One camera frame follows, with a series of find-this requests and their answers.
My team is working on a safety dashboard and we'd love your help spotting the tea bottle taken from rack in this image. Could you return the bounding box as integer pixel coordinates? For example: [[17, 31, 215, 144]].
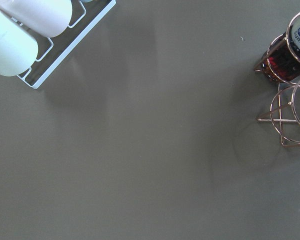
[[260, 15, 300, 82]]

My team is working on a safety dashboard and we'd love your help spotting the white cup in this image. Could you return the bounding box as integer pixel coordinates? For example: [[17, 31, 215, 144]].
[[0, 0, 73, 38]]

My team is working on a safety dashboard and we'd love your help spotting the pale mint cup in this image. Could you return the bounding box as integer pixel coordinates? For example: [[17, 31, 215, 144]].
[[0, 11, 38, 77]]

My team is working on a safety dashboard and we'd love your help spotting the copper wire bottle rack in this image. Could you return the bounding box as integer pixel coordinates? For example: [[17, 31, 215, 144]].
[[254, 12, 300, 147]]

